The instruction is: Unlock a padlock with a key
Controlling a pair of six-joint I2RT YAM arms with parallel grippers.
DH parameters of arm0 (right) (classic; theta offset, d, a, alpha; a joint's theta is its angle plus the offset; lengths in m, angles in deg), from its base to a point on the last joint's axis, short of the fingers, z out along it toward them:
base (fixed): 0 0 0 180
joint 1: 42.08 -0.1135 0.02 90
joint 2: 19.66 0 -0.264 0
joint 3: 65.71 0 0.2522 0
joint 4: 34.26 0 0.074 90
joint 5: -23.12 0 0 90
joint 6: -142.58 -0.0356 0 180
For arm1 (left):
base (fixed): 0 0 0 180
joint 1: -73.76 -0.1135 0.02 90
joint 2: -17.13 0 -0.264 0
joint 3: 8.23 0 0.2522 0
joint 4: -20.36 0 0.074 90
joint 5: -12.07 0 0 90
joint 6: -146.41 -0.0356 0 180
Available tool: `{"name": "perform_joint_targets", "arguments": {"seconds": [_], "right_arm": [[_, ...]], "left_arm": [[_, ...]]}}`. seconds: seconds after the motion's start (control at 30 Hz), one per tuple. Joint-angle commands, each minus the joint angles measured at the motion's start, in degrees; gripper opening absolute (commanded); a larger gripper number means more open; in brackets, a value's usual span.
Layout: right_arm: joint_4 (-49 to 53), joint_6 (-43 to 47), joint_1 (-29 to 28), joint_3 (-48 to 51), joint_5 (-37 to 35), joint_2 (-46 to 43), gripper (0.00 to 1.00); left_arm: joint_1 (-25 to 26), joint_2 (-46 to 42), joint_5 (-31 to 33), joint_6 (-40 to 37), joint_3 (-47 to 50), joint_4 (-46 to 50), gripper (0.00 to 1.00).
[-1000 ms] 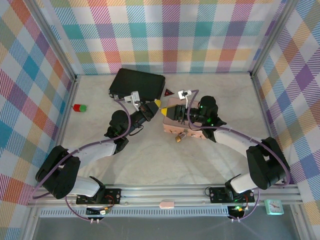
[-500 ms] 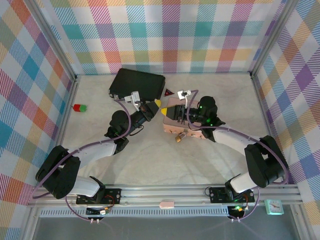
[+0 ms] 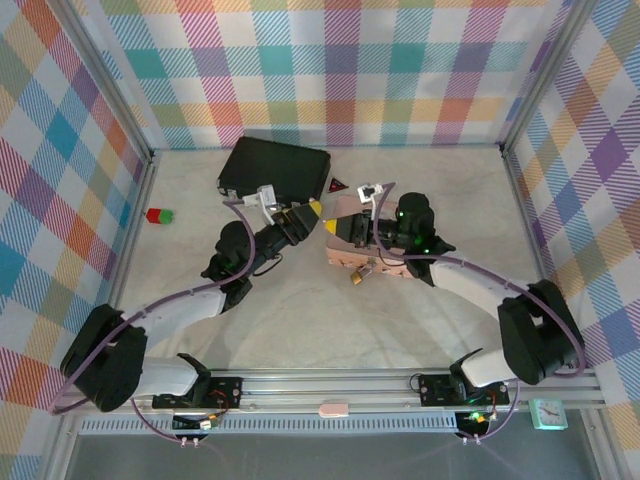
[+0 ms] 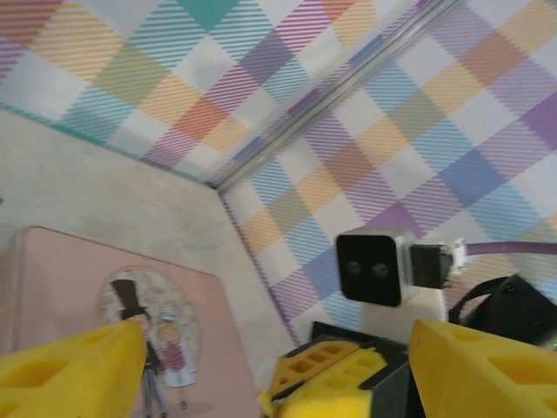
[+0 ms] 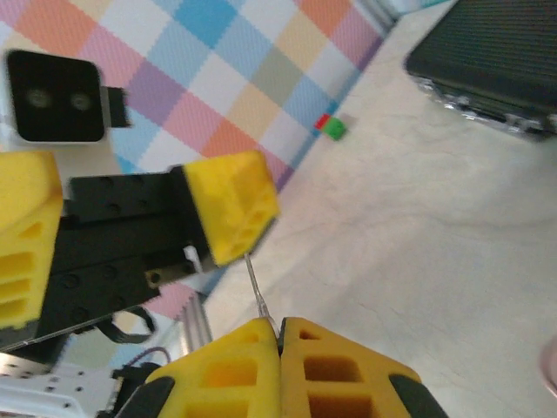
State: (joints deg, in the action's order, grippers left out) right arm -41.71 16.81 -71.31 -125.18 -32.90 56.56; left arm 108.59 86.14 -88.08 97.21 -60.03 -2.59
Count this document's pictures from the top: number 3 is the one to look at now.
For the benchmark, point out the pink tin box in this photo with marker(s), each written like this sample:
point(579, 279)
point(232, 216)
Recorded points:
point(342, 255)

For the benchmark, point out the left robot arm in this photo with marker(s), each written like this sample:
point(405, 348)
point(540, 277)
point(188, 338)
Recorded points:
point(175, 310)

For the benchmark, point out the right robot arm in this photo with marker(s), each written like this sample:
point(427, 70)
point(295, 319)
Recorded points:
point(470, 285)

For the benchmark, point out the red triangle badge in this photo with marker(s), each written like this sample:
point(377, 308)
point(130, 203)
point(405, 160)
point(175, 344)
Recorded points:
point(336, 186)

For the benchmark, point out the black briefcase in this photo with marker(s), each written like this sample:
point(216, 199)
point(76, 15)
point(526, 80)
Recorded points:
point(275, 165)

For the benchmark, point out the red and green block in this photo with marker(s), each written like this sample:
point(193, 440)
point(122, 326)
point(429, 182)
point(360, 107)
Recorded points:
point(159, 215)

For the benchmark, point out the small green connector board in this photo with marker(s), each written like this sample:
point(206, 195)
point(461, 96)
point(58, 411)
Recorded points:
point(210, 423)
point(477, 417)

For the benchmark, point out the pink eraser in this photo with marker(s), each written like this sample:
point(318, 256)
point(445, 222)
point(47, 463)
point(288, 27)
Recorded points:
point(333, 408)

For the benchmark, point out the mint alarm clock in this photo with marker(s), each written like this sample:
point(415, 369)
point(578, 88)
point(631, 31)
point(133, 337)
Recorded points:
point(548, 414)

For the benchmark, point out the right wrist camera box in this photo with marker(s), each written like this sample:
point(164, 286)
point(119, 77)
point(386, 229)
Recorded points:
point(369, 191)

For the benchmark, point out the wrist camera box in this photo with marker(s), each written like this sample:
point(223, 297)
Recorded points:
point(265, 192)
point(369, 191)

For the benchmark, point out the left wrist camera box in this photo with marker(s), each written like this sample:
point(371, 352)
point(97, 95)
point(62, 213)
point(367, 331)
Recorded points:
point(265, 192)

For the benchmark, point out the aluminium frame side rail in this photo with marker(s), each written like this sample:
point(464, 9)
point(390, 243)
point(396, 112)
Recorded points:
point(526, 210)
point(135, 225)

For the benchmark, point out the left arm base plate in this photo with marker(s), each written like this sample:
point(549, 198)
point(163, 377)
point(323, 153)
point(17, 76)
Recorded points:
point(227, 390)

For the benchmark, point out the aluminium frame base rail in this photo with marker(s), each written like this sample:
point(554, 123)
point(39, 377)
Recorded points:
point(325, 387)

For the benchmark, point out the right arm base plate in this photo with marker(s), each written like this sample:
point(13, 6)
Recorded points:
point(435, 390)

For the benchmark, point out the aluminium frame post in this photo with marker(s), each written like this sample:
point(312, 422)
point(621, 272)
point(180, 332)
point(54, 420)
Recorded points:
point(542, 75)
point(106, 75)

